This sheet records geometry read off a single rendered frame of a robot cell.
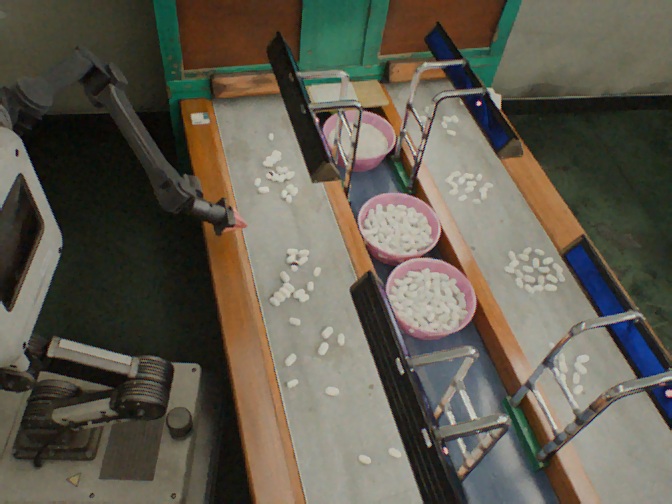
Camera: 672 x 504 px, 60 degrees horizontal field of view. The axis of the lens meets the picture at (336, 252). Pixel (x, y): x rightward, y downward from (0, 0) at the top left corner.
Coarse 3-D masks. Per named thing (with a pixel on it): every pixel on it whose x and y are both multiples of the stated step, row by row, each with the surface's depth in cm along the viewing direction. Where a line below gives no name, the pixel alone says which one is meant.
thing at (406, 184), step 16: (432, 64) 182; (448, 64) 184; (464, 64) 185; (416, 80) 185; (448, 96) 174; (464, 96) 175; (432, 112) 177; (400, 144) 206; (400, 160) 213; (416, 160) 193; (400, 176) 208; (416, 176) 198
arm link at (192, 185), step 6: (186, 180) 161; (192, 180) 162; (198, 180) 164; (180, 186) 152; (186, 186) 154; (192, 186) 161; (198, 186) 162; (186, 192) 152; (192, 192) 155; (198, 192) 162; (192, 198) 155; (186, 204) 156; (174, 210) 156; (180, 210) 157
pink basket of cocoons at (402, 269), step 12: (408, 264) 177; (420, 264) 179; (432, 264) 179; (444, 264) 178; (396, 276) 176; (456, 276) 177; (468, 288) 174; (468, 300) 173; (396, 312) 165; (468, 312) 170; (408, 324) 163; (420, 336) 168; (432, 336) 166
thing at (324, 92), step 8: (312, 88) 224; (320, 88) 224; (328, 88) 225; (336, 88) 225; (352, 88) 226; (312, 96) 221; (320, 96) 221; (328, 96) 222; (336, 96) 222; (352, 96) 223
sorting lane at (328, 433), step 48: (240, 144) 206; (288, 144) 208; (240, 192) 192; (288, 192) 194; (288, 240) 181; (336, 240) 183; (336, 288) 172; (288, 336) 160; (336, 336) 161; (336, 384) 153; (336, 432) 145; (384, 432) 146; (336, 480) 137; (384, 480) 138
